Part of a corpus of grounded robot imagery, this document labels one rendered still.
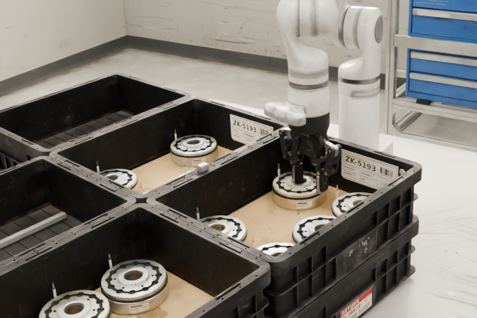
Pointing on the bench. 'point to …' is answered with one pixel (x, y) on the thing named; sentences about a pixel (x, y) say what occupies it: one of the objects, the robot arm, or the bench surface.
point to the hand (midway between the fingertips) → (309, 180)
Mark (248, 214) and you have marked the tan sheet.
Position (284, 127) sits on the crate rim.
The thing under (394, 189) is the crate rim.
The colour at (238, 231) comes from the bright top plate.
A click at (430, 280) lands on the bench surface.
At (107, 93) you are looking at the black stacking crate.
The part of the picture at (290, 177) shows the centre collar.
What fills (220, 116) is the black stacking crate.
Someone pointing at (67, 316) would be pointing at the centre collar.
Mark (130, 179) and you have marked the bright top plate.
